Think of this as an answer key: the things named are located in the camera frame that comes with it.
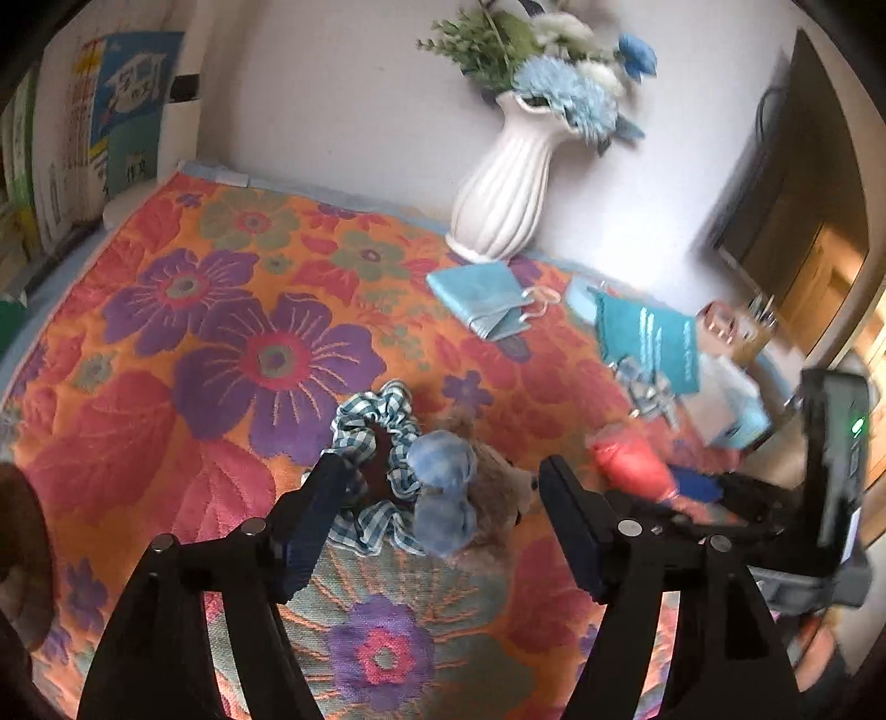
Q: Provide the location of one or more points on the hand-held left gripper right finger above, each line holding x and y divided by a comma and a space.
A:
574, 533

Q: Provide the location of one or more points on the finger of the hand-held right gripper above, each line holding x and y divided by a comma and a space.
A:
696, 488

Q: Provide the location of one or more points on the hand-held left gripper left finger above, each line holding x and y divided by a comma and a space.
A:
311, 536

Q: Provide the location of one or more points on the red pouch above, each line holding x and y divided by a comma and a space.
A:
626, 460

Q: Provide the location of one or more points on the small brown plush toy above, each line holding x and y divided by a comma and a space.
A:
498, 498

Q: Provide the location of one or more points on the green checked scrunchie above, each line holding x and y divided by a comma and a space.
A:
370, 422

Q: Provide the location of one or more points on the blue tie-dye scrunchie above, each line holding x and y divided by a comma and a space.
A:
443, 495

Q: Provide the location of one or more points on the white and blue tissue pack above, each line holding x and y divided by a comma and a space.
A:
734, 408

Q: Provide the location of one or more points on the grey checked ribbon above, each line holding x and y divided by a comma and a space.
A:
647, 391

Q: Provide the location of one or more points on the pen holder box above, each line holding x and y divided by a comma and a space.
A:
756, 336

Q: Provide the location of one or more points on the small pink bag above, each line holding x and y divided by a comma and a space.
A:
716, 325

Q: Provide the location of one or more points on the floral orange tablecloth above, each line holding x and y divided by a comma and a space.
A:
207, 346

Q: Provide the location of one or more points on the light blue tape roll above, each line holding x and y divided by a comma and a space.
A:
580, 301

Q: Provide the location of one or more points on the dark brown round object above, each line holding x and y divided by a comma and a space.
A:
24, 547

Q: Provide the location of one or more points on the dark monitor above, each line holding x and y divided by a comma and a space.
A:
796, 180

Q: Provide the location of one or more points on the white ribbed vase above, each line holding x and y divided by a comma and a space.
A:
505, 187

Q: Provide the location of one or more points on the green object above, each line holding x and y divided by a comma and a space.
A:
10, 322

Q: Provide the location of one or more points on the blue and white flower bouquet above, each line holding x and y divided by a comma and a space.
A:
554, 76

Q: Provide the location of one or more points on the blue cover book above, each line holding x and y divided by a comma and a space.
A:
135, 118

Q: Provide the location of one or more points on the green book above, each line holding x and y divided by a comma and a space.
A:
17, 166

